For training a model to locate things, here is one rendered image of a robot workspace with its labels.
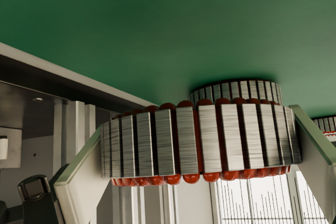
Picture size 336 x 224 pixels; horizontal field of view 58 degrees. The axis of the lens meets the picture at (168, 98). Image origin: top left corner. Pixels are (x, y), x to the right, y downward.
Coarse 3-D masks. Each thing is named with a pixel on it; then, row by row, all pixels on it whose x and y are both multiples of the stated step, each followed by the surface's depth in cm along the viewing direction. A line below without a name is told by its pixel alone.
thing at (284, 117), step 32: (128, 128) 14; (160, 128) 13; (192, 128) 13; (224, 128) 13; (256, 128) 13; (288, 128) 14; (128, 160) 14; (160, 160) 13; (192, 160) 12; (224, 160) 13; (256, 160) 13; (288, 160) 14
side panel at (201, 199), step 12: (204, 180) 62; (168, 192) 42; (180, 192) 50; (192, 192) 55; (204, 192) 61; (216, 192) 65; (168, 204) 42; (180, 204) 49; (192, 204) 54; (204, 204) 60; (216, 204) 64; (168, 216) 42; (180, 216) 48; (192, 216) 53; (204, 216) 59; (216, 216) 63
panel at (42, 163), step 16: (32, 144) 53; (48, 144) 51; (32, 160) 52; (48, 160) 50; (0, 176) 54; (16, 176) 53; (48, 176) 50; (0, 192) 53; (16, 192) 52; (144, 192) 43; (160, 192) 42; (96, 208) 45; (144, 208) 42; (160, 208) 41
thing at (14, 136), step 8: (0, 128) 40; (8, 128) 41; (8, 136) 41; (16, 136) 42; (8, 144) 41; (16, 144) 42; (8, 152) 41; (16, 152) 42; (0, 160) 39; (8, 160) 40; (16, 160) 42; (0, 168) 40; (8, 168) 41
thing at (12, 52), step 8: (0, 48) 22; (8, 48) 22; (16, 48) 22; (8, 56) 24; (16, 56) 24; (24, 56) 24; (32, 56) 24; (32, 64) 25; (40, 64) 26; (48, 64) 26; (56, 64) 26; (56, 72) 28; (64, 72) 28; (72, 72) 28; (80, 80) 31; (88, 80) 31; (96, 88) 34; (104, 88) 34; (112, 88) 34; (120, 96) 38; (128, 96) 38; (144, 104) 43; (152, 104) 44
